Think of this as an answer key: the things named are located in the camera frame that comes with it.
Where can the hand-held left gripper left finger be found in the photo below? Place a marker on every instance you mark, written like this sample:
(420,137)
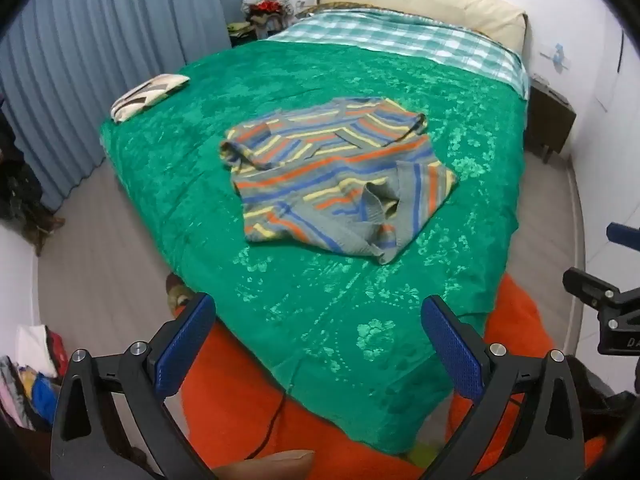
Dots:
(185,345)

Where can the colourful clothes pile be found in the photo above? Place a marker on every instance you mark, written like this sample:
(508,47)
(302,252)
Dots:
(35,385)

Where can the person's left hand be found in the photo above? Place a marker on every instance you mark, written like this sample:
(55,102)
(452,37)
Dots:
(265,466)

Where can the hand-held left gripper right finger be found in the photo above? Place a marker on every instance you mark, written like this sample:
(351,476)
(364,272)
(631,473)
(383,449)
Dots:
(452,345)

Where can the dark wooden nightstand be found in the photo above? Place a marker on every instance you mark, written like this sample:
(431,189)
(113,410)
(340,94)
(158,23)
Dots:
(547,120)

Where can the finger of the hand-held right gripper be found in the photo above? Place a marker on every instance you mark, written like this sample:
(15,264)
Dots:
(587,287)
(622,236)

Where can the striped knit sweater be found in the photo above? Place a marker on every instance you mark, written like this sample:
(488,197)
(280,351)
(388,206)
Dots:
(340,170)

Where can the pile of bedside clothes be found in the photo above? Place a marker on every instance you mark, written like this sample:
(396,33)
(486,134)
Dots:
(265,7)

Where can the hanging dark clothes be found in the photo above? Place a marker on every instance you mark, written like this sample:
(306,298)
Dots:
(15,185)

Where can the small patterned pillow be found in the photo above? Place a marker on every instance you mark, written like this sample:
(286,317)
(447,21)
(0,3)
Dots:
(147,96)

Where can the blue-grey curtain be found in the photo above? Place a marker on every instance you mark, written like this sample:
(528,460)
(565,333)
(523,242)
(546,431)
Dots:
(100,35)

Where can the blue wall sticker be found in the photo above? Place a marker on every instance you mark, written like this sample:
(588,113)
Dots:
(557,56)

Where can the brown slipper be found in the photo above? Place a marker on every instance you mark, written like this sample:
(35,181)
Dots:
(176,294)

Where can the dark cloth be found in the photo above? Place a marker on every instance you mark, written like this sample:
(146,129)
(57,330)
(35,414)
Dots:
(595,390)

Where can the orange blanket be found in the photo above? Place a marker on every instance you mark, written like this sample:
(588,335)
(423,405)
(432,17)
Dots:
(225,400)

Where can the checked bed sheet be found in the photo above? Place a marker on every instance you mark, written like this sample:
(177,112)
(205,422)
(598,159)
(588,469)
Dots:
(400,40)

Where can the green bed blanket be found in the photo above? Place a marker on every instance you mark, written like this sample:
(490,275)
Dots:
(325,305)

